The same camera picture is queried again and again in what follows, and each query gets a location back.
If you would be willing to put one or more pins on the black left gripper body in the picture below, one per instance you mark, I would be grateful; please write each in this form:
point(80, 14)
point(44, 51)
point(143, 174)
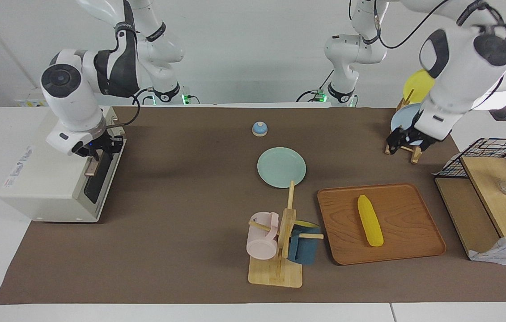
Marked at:
point(416, 136)

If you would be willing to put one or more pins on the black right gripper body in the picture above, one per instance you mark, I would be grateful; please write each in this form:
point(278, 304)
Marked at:
point(105, 144)

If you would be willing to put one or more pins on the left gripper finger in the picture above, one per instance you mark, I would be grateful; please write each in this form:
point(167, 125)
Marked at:
point(394, 143)
point(416, 148)

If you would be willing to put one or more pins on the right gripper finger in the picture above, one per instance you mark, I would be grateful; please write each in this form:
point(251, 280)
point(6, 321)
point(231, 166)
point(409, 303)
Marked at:
point(97, 156)

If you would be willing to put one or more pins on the metal mounting frame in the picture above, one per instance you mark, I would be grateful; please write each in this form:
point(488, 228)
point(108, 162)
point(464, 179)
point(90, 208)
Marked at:
point(96, 188)

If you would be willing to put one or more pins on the yellow corn cob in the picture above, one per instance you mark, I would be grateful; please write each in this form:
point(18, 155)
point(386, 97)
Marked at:
point(370, 221)

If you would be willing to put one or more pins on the mint green plate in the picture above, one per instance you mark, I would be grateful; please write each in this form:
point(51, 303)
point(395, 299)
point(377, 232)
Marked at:
point(282, 167)

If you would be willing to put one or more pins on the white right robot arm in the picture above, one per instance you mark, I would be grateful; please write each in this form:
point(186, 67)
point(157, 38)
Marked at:
point(71, 94)

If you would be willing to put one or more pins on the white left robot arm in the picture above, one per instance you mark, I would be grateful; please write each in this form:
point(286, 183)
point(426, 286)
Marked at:
point(463, 67)

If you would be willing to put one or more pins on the white toaster oven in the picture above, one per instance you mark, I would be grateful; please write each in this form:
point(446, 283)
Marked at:
point(42, 183)

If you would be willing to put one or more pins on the wooden plate rack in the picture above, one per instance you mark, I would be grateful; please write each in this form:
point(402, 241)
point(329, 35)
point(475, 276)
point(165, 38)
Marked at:
point(416, 155)

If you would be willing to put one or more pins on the light blue plate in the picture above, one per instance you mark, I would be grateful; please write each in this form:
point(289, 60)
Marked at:
point(402, 118)

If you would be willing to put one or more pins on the yellow plate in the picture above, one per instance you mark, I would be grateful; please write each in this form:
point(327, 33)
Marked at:
point(418, 85)

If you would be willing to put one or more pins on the brown wooden tray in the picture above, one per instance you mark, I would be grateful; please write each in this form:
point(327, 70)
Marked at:
point(409, 223)

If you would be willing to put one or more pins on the wooden shelf base panel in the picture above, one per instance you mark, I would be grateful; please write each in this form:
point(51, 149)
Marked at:
point(463, 210)

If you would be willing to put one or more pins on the white box with yellow label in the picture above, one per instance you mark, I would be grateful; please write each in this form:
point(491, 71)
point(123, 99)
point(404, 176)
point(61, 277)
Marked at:
point(33, 102)

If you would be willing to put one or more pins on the wooden lid board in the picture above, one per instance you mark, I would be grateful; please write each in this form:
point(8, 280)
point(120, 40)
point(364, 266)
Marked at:
point(490, 197)

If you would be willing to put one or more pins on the brown table mat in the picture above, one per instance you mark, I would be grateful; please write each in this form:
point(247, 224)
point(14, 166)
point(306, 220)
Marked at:
point(181, 201)

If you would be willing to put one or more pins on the blue call bell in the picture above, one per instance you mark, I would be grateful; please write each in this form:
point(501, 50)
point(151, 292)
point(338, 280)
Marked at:
point(259, 129)

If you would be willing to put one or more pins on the dark blue mug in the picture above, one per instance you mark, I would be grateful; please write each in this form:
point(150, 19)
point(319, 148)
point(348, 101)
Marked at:
point(304, 250)

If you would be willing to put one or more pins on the pink mug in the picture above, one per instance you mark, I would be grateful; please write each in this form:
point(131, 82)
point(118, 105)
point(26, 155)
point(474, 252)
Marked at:
point(259, 243)

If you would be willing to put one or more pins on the wooden mug tree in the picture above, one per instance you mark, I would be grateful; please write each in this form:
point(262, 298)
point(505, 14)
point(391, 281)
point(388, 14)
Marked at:
point(275, 273)

